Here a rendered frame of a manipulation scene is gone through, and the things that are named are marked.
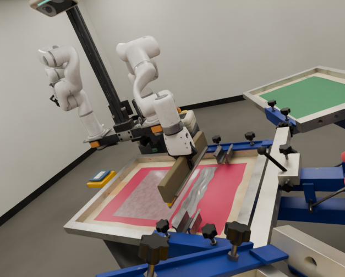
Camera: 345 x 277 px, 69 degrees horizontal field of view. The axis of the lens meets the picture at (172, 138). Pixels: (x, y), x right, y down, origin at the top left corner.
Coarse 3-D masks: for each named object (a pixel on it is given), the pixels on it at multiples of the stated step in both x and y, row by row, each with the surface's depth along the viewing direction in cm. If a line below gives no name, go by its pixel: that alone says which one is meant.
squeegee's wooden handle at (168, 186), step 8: (200, 136) 109; (200, 144) 108; (192, 152) 102; (200, 152) 108; (176, 160) 96; (184, 160) 96; (176, 168) 91; (184, 168) 95; (168, 176) 87; (176, 176) 90; (184, 176) 95; (160, 184) 85; (168, 184) 86; (176, 184) 90; (160, 192) 86; (168, 192) 85; (168, 200) 86
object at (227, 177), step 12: (144, 168) 142; (156, 168) 137; (168, 168) 132; (228, 168) 113; (240, 168) 109; (132, 180) 134; (144, 180) 130; (156, 180) 125; (192, 180) 114; (216, 180) 108; (228, 180) 105; (240, 180) 102; (228, 192) 98
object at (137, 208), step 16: (128, 192) 124; (144, 192) 119; (208, 192) 102; (112, 208) 116; (128, 208) 112; (144, 208) 108; (160, 208) 104; (176, 208) 100; (208, 208) 94; (224, 208) 91; (144, 224) 98; (224, 224) 84
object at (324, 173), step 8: (304, 168) 82; (312, 168) 80; (320, 168) 79; (328, 168) 78; (336, 168) 77; (304, 176) 78; (312, 176) 77; (320, 176) 76; (328, 176) 75; (336, 176) 74; (320, 184) 76; (328, 184) 75; (336, 184) 74
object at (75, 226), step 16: (144, 160) 148; (160, 160) 142; (256, 160) 104; (256, 176) 95; (256, 192) 87; (240, 208) 83; (80, 224) 107; (96, 224) 103; (112, 240) 96; (128, 240) 91
